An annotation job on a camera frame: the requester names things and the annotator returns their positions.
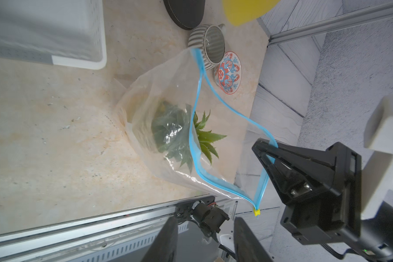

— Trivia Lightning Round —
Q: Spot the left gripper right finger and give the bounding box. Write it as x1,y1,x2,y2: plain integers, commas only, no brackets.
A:
234,217,273,262

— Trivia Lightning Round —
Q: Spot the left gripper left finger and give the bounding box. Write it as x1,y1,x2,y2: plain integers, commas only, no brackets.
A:
141,217,179,262

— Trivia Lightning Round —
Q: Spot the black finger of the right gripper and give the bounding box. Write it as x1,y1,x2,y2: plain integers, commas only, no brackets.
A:
252,138,334,205

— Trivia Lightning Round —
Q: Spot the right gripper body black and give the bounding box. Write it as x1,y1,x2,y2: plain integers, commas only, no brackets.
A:
281,142,362,245

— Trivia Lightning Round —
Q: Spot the yellow pineapple green crown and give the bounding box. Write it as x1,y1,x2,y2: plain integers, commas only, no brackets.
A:
151,100,227,171

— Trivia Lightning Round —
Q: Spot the clear zip-top bag blue seal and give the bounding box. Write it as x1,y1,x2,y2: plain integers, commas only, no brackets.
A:
114,48,278,216

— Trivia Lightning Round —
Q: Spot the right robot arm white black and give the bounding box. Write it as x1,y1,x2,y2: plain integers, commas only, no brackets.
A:
252,139,393,262

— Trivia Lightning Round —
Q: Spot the red blue patterned bowl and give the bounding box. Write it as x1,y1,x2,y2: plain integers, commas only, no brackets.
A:
214,51,242,95

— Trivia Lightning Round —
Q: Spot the yellow plastic wine glass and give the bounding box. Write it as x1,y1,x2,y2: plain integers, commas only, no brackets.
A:
222,0,279,26

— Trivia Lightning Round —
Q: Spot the black metal cup rack stand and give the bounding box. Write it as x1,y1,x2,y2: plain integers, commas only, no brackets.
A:
163,0,205,30

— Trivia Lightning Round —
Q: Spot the white plastic basket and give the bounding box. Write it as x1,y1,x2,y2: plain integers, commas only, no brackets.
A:
0,0,107,70

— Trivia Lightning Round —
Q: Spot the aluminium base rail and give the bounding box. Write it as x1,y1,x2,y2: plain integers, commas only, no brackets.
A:
0,194,238,262

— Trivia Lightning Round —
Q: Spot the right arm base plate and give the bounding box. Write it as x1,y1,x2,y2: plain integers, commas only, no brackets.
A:
174,196,230,239

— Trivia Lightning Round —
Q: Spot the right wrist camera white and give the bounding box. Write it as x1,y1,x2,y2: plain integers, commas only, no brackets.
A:
361,96,393,220

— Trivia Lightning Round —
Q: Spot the right aluminium frame post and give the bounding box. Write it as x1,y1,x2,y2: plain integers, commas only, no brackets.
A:
269,2,393,47

